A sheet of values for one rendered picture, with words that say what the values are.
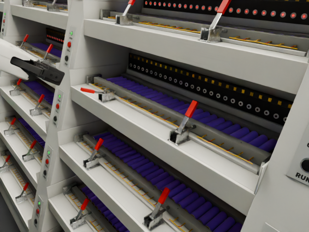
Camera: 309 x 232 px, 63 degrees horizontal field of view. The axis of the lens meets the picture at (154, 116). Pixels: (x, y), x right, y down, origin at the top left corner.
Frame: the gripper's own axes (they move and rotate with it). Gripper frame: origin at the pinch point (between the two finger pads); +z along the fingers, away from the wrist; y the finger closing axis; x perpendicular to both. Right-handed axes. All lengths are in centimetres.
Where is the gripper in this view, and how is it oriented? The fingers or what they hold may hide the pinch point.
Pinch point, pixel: (50, 73)
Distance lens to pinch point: 60.4
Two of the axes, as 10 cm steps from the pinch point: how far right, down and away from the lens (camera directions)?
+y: 6.7, 3.5, -6.5
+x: 4.3, -9.0, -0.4
